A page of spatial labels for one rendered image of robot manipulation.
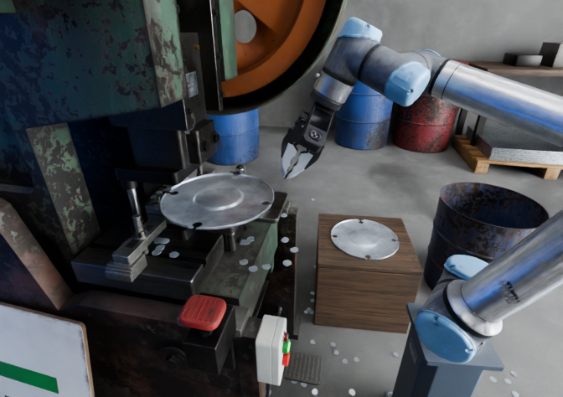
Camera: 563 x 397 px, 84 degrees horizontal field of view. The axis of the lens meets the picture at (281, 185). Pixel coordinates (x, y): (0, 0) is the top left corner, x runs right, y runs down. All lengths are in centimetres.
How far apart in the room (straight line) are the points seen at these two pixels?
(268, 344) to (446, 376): 52
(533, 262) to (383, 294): 83
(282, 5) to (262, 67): 18
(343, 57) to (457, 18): 347
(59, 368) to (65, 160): 50
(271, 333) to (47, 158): 59
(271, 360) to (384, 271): 72
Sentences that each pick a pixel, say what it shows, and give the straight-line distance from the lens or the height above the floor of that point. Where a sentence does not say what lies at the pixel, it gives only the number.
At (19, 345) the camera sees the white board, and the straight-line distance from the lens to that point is 108.
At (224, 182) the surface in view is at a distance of 92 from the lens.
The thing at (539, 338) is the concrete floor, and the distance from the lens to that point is 184.
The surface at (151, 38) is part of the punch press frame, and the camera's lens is 57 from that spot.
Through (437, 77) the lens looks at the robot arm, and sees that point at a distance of 73.
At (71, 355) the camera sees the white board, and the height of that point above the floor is 50.
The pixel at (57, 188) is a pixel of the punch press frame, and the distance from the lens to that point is 85.
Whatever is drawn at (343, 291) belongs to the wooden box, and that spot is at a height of 21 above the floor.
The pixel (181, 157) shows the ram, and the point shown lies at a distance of 75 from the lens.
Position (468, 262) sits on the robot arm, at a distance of 90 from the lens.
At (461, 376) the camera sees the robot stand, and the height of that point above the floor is 39.
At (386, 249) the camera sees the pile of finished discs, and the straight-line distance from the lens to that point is 141.
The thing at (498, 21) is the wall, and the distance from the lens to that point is 421.
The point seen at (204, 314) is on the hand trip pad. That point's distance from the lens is 57.
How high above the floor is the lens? 118
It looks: 27 degrees down
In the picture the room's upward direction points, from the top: straight up
